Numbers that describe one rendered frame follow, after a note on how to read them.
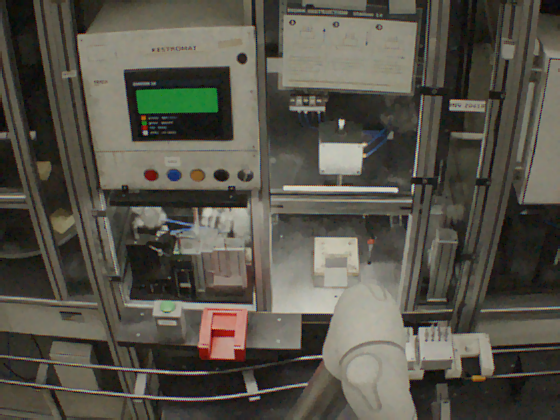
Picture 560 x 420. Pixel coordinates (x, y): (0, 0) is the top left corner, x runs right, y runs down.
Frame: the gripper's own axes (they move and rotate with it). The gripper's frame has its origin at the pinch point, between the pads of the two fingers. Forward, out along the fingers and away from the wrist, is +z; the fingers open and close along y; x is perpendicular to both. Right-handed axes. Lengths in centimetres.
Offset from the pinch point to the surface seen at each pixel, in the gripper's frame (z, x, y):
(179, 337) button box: 19, 74, 4
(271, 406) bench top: 14, 48, -22
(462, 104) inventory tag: 33, 1, 74
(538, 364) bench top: 29, -41, -23
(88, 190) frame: 31, 96, 46
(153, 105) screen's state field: 28, 73, 74
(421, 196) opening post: 34, 8, 44
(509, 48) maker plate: 33, -10, 90
